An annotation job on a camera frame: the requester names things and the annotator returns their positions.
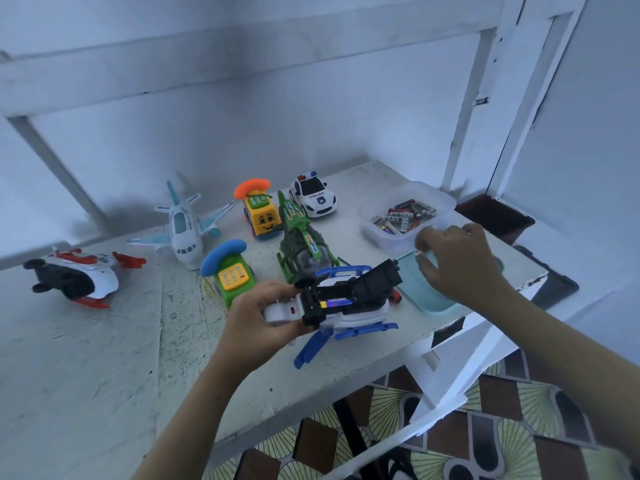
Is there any clear plastic container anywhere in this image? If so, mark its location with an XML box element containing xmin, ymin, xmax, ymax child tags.
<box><xmin>358</xmin><ymin>181</ymin><xmax>458</xmax><ymax>259</ymax></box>

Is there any heap of mixed batteries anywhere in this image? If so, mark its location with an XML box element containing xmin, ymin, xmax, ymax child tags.
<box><xmin>370</xmin><ymin>199</ymin><xmax>436</xmax><ymax>236</ymax></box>

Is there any white toy airplane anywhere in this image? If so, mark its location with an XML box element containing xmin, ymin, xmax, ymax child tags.
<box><xmin>127</xmin><ymin>179</ymin><xmax>237</xmax><ymax>271</ymax></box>

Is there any person's left forearm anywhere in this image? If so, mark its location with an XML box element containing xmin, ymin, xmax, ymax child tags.
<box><xmin>130</xmin><ymin>357</ymin><xmax>246</xmax><ymax>480</ymax></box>

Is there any dark brown storage box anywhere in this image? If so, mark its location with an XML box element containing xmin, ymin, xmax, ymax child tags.
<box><xmin>454</xmin><ymin>193</ymin><xmax>536</xmax><ymax>246</ymax></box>

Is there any person's right forearm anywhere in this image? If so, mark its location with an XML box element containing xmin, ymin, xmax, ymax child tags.
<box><xmin>480</xmin><ymin>289</ymin><xmax>640</xmax><ymax>466</ymax></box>

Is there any green orange toy car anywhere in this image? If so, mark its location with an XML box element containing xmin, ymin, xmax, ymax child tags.
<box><xmin>199</xmin><ymin>239</ymin><xmax>257</xmax><ymax>311</ymax></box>

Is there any person's left hand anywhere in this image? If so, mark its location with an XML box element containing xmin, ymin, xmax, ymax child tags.
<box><xmin>212</xmin><ymin>279</ymin><xmax>319</xmax><ymax>378</ymax></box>

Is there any white blue toy vehicle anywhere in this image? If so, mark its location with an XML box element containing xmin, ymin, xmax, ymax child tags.
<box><xmin>263</xmin><ymin>259</ymin><xmax>404</xmax><ymax>370</ymax></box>

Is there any person's right hand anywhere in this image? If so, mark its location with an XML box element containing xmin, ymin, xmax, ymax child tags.
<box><xmin>415</xmin><ymin>223</ymin><xmax>513</xmax><ymax>311</ymax></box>

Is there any black white toy car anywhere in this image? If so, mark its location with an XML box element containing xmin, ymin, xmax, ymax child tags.
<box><xmin>289</xmin><ymin>171</ymin><xmax>338</xmax><ymax>220</ymax></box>

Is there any grey storage box lid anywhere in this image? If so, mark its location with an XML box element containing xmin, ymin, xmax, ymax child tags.
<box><xmin>512</xmin><ymin>245</ymin><xmax>580</xmax><ymax>311</ymax></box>

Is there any teal container lid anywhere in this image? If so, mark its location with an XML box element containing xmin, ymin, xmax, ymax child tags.
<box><xmin>395</xmin><ymin>249</ymin><xmax>506</xmax><ymax>318</ymax></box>

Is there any dark green toy helicopter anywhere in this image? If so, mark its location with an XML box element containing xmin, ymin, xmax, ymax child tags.
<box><xmin>276</xmin><ymin>189</ymin><xmax>346</xmax><ymax>288</ymax></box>

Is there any yellow orange toy car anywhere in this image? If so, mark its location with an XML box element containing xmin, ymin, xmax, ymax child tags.
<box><xmin>233</xmin><ymin>177</ymin><xmax>285</xmax><ymax>241</ymax></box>

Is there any red white toy vehicle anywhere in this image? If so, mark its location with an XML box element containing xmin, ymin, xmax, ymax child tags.
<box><xmin>23</xmin><ymin>247</ymin><xmax>147</xmax><ymax>311</ymax></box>

